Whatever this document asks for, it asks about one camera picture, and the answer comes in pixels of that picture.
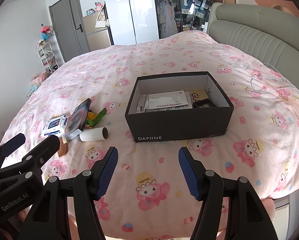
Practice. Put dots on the plush toys on cabinet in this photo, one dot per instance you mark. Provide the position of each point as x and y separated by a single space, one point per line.
97 8

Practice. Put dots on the white paper roll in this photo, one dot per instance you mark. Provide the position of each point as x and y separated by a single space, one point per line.
92 135

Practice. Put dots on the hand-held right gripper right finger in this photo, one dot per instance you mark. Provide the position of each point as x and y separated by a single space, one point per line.
188 172

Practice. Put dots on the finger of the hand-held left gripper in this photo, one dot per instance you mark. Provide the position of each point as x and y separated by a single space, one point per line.
12 145
45 148

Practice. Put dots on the black cardboard shoe box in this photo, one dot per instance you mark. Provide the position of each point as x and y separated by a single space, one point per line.
177 127

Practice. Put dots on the grey room door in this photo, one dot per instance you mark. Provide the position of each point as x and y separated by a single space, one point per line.
67 30

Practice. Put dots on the brown wooden comb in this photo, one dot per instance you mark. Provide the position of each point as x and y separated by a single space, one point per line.
63 150

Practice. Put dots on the white handbag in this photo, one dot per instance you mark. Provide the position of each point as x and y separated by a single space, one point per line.
100 23

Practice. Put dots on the grey padded headboard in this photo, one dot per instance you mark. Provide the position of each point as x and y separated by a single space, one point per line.
252 30

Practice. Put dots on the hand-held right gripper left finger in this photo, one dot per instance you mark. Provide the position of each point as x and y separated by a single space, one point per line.
107 172

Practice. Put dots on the glass door wardrobe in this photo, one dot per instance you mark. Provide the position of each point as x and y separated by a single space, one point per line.
179 7

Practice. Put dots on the white paper envelopes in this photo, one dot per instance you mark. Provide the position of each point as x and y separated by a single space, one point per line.
167 100

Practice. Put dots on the green snack packet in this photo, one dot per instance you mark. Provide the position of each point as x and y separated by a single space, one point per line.
98 117

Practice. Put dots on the beige small refrigerator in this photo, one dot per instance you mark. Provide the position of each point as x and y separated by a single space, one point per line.
97 37

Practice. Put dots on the white glossy wardrobe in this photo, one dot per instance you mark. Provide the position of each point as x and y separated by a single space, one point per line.
129 12

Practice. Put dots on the white wet wipes pack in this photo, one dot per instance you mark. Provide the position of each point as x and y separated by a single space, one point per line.
53 126

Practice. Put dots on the beige card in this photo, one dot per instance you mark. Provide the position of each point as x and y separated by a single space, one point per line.
198 95

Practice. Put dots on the small black box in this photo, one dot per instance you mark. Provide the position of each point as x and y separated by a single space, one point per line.
204 103

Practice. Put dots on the pink printed blanket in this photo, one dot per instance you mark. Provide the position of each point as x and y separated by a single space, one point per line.
164 55

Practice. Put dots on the small clear plastic packet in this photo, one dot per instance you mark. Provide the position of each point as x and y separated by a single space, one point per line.
74 133

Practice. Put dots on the dark glossy booklet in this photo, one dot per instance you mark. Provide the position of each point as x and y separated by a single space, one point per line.
77 116

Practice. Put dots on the pink plush toy pile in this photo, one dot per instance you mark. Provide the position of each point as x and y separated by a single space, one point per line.
38 81

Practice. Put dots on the yellow snack packet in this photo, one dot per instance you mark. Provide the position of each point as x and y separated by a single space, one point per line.
90 115

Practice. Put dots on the red plush toy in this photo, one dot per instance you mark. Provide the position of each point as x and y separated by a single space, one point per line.
46 31

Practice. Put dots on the white shelf rack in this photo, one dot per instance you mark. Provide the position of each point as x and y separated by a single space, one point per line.
47 57

